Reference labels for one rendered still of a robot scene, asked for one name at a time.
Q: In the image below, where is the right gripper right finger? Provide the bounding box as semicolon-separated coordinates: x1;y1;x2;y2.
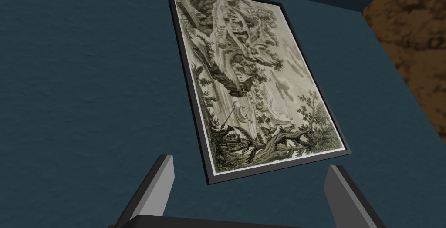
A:
324;164;387;228

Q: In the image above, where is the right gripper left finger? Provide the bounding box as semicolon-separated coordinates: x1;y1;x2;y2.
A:
114;154;175;228

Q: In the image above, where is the black framed landscape picture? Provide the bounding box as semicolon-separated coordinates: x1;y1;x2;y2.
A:
164;0;352;186

